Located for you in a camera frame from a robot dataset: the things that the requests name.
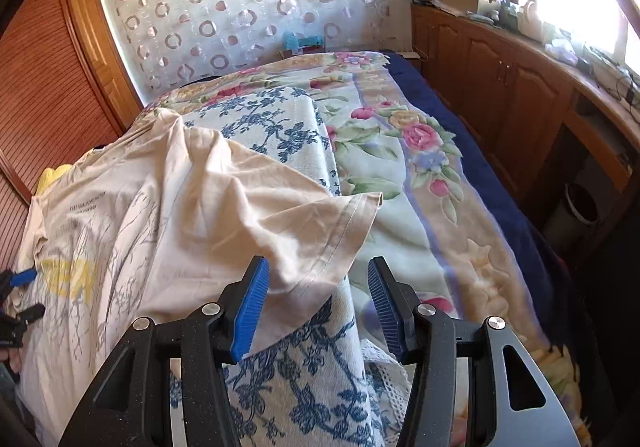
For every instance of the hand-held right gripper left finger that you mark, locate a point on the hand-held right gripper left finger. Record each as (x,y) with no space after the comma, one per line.
(250,307)

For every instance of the white curtain with circles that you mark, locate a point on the white curtain with circles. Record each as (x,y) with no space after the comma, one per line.
(240,2)

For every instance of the yellow cloth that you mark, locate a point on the yellow cloth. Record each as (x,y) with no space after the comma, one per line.
(52,179)

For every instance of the white jug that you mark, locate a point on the white jug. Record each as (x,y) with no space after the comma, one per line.
(531,19)

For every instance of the blue plastic toy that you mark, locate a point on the blue plastic toy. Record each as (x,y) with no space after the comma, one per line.
(302,43)

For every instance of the floral blanket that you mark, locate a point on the floral blanket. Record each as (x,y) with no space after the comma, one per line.
(400,157)

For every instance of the grey trash bin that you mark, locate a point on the grey trash bin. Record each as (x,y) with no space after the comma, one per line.
(575,214)

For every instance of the wooden wardrobe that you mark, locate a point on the wooden wardrobe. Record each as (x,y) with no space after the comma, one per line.
(55,87)

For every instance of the blue floral white towel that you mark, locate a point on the blue floral white towel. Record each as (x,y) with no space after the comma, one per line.
(280,127)

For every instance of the wooden cabinet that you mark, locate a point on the wooden cabinet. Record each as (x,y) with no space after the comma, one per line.
(505,77)

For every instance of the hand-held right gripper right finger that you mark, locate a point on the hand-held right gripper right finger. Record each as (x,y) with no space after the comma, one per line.
(387,307)

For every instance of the cardboard box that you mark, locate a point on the cardboard box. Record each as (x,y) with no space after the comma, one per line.
(460,1)

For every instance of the white lace cloth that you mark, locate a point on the white lace cloth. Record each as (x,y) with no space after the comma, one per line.
(387,377)

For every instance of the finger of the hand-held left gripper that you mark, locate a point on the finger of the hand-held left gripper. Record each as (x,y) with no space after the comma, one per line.
(22,275)
(30,313)

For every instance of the navy blue bedsheet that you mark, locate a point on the navy blue bedsheet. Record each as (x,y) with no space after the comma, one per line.
(490,167)

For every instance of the beige printed t-shirt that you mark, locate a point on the beige printed t-shirt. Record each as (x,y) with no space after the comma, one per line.
(200,202)

